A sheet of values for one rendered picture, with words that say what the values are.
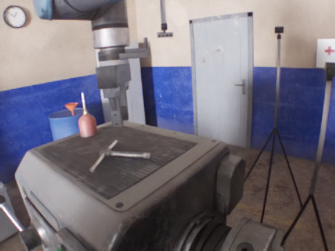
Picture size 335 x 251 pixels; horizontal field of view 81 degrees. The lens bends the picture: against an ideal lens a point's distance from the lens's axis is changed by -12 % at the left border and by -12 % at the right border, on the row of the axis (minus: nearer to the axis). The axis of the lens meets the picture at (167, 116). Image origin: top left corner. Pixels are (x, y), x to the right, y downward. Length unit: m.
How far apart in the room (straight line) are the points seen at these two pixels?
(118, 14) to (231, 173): 0.51
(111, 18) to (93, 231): 0.45
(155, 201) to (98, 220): 0.12
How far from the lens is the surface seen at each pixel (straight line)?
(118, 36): 0.53
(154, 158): 0.61
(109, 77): 0.51
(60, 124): 3.26
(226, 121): 3.87
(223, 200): 0.71
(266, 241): 0.56
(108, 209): 0.46
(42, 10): 0.48
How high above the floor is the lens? 1.61
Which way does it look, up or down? 16 degrees down
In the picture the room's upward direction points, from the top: 4 degrees counter-clockwise
